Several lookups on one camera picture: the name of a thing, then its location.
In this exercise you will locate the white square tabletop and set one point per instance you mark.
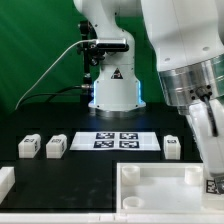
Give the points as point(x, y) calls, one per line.
point(147, 188)

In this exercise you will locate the silver camera on stand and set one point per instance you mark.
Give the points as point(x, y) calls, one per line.
point(113, 45)

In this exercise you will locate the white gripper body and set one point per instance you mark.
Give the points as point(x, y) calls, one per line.
point(206, 120)

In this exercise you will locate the white block left edge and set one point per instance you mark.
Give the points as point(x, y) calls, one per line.
point(7, 180)

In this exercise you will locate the white sheet with tags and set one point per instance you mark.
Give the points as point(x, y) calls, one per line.
point(131, 141)

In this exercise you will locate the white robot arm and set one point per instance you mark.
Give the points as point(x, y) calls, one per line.
point(189, 56)

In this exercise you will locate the black camera stand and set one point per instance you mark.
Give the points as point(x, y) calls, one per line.
point(91, 57)

